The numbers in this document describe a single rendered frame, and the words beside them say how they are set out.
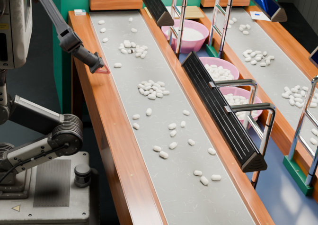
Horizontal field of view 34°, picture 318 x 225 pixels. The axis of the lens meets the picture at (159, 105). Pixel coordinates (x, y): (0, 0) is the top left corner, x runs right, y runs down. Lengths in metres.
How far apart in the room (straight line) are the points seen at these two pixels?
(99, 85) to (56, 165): 0.41
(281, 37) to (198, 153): 1.19
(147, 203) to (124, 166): 0.21
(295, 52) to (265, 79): 0.34
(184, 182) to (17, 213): 0.69
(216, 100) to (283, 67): 1.08
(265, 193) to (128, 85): 0.82
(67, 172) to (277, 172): 0.90
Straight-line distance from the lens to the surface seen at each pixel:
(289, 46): 3.01
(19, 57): 1.80
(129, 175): 1.94
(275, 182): 2.17
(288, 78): 2.75
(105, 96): 2.34
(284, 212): 2.06
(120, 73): 2.56
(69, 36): 2.27
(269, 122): 1.83
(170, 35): 2.83
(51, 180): 2.35
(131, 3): 3.09
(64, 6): 3.09
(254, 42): 3.03
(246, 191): 1.96
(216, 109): 1.78
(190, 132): 2.22
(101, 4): 3.05
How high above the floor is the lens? 2.07
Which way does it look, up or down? 34 degrees down
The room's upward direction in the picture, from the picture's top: 6 degrees clockwise
